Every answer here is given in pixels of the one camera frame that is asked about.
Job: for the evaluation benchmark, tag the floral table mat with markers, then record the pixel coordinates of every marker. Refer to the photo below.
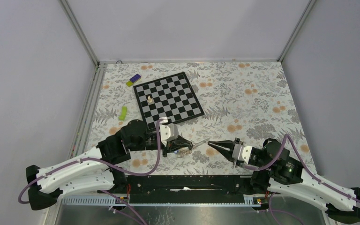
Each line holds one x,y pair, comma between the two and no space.
246,100

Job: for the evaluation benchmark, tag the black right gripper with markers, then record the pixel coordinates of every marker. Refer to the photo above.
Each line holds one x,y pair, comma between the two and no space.
228,144

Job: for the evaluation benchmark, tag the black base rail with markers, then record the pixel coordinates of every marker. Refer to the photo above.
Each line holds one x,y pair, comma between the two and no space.
184,189

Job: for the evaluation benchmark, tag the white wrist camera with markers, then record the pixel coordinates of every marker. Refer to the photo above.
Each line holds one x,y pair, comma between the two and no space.
242,153
168,133

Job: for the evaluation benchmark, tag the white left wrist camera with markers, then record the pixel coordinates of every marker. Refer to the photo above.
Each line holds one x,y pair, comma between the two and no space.
168,133

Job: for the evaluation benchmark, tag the purple yellow toy brick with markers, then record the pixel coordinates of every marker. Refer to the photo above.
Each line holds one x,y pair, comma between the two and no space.
133,80

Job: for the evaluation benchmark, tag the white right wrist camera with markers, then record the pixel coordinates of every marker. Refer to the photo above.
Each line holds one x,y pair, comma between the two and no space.
242,153

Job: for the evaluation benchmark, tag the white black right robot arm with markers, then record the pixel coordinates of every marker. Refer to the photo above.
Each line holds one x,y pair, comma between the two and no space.
274,170

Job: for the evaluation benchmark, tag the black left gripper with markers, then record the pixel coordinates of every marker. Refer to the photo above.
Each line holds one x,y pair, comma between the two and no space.
173,145

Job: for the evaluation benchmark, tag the green arch toy block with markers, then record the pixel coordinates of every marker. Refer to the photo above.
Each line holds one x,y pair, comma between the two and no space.
123,113

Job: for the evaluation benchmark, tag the black grey chessboard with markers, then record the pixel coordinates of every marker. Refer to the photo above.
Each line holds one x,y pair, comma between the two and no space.
173,97

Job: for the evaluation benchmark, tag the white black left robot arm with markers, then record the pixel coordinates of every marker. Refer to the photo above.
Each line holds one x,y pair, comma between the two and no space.
97,168

